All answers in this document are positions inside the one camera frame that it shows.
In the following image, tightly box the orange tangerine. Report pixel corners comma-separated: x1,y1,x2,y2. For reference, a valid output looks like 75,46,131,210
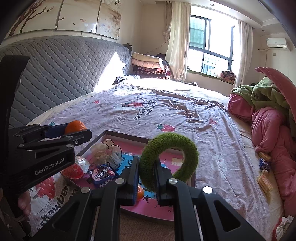
137,185,144,201
64,120,87,135

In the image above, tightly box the blue Oreo snack packet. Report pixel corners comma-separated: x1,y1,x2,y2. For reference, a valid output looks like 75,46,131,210
88,164,118,189

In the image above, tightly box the green fuzzy ring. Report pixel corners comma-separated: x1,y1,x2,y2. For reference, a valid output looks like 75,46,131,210
139,132,200,192

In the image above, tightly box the red bowl toy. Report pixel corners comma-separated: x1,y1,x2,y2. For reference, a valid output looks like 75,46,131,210
61,156,90,180

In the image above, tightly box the beige mesh drawstring pouch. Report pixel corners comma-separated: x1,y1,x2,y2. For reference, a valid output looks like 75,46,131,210
90,138,122,169

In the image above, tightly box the person's left hand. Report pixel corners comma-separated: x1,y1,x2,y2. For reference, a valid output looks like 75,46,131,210
18,191,31,216

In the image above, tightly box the pink and blue book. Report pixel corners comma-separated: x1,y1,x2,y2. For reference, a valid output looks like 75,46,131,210
70,138,174,221

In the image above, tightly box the shallow grey cardboard box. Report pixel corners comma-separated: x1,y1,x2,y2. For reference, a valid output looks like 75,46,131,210
61,129,197,223

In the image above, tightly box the grey quilted headboard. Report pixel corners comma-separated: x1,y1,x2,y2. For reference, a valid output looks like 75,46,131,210
1,36,133,128

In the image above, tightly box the pink strawberry print bedsheet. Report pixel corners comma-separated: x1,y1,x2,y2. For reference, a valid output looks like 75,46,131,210
37,87,271,240

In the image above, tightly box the yellow wrapped biscuit packet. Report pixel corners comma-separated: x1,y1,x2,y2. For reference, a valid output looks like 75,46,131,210
257,174,273,194

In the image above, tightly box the small blue snack packet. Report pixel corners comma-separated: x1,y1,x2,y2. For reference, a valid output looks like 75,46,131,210
259,158,270,174

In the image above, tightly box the orange wrapped snack bar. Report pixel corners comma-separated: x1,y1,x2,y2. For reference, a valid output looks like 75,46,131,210
258,152,271,162

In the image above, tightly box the stack of folded blankets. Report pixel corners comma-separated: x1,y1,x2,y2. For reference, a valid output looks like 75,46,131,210
132,52,172,80

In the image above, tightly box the pink crumpled duvet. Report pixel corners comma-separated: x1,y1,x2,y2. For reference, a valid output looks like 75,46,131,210
227,93,296,217

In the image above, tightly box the floral cushion on windowsill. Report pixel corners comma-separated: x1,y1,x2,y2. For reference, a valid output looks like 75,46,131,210
220,71,236,84

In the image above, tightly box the painted overhead cabinet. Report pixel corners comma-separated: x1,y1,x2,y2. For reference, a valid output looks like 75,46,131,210
6,0,125,40

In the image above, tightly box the white red scrunchie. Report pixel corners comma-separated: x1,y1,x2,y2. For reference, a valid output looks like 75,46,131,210
272,215,294,241

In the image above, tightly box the green blanket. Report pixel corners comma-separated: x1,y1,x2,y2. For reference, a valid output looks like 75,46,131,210
231,76,295,138

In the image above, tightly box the dark framed window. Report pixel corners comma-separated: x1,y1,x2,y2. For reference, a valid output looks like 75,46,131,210
187,15,235,77

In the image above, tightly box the cream left curtain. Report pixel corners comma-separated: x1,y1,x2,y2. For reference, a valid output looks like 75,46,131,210
166,1,191,82

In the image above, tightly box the cream curtain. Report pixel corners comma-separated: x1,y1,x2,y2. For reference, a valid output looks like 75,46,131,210
234,20,253,87
166,1,191,82

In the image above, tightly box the pink curved pillow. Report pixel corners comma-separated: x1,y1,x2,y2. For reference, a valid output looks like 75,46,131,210
255,67,296,120

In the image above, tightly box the cream right curtain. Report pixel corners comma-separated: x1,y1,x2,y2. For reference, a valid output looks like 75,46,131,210
234,20,253,87

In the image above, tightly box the white wall air conditioner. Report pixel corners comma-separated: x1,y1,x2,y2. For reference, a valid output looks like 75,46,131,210
266,37,288,49

